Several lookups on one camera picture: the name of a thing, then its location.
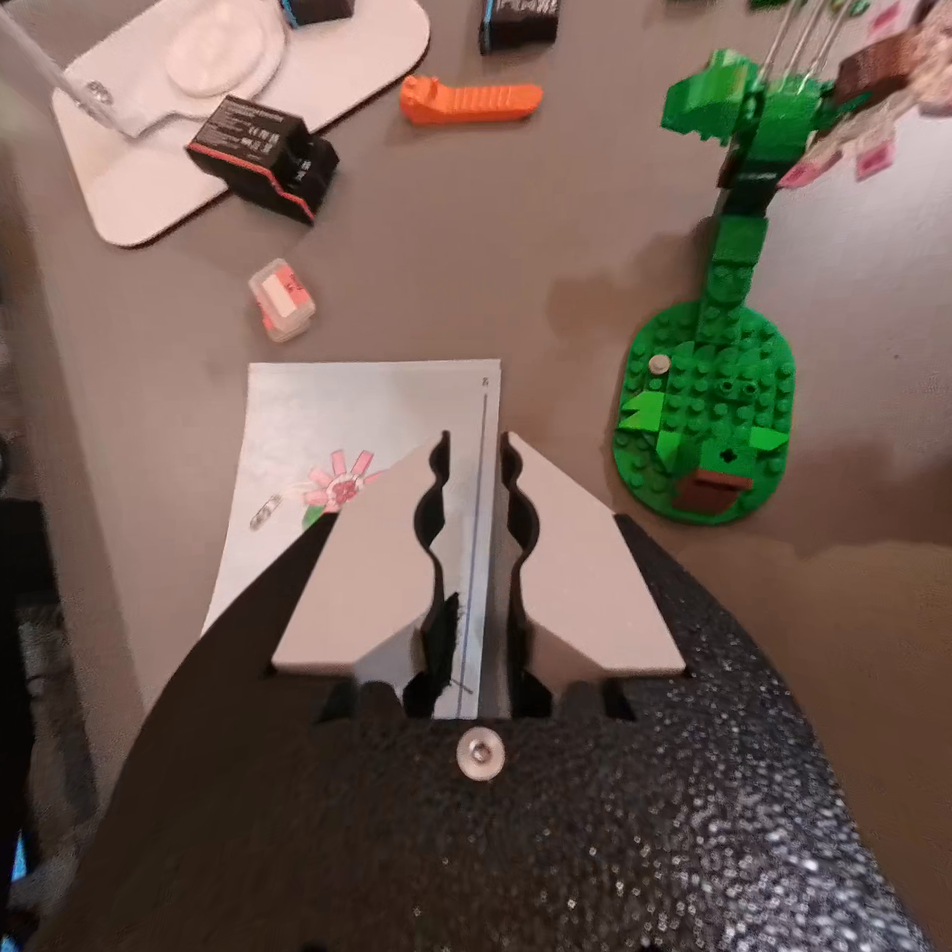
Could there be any black battery red edge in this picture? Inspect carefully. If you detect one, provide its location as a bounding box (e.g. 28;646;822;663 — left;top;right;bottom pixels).
185;94;341;226

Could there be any lego instruction sheet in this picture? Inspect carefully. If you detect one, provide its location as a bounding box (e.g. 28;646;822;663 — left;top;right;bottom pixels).
201;358;504;721

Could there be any orange brick separator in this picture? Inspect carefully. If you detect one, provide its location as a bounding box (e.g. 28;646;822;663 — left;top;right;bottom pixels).
399;74;544;126

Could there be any small clear card case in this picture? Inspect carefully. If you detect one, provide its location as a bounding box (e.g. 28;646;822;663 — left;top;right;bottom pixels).
248;257;318;344

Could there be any black battery blue edge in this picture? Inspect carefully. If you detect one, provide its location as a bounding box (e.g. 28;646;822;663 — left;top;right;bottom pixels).
478;0;561;56
278;0;355;30

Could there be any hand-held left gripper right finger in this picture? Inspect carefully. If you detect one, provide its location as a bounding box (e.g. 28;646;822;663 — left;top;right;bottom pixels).
500;430;687;684

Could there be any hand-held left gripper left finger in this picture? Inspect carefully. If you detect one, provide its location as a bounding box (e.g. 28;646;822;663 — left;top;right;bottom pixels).
271;430;452;687

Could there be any clear plastic stand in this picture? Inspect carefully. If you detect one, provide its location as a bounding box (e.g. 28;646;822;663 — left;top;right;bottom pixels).
0;0;288;140

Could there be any green lego flower build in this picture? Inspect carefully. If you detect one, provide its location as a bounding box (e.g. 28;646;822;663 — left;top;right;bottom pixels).
611;0;952;528

